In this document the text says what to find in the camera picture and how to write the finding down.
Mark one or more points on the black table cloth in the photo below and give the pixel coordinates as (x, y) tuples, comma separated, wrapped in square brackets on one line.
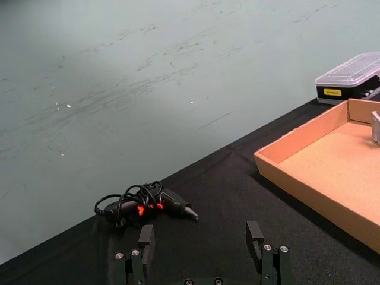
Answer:
[(213, 207)]

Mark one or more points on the clear plastic case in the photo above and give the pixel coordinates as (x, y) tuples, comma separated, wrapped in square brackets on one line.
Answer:
[(345, 80)]

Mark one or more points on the shallow brown cardboard tray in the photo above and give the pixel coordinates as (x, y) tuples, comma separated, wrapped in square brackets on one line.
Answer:
[(323, 169)]

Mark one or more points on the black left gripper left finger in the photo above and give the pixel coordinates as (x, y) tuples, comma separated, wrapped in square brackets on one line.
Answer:
[(147, 246)]

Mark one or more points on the roll of silver tape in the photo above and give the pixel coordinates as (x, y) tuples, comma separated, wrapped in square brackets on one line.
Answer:
[(375, 127)]

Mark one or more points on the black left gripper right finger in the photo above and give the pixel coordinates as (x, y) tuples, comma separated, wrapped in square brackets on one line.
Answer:
[(257, 243)]

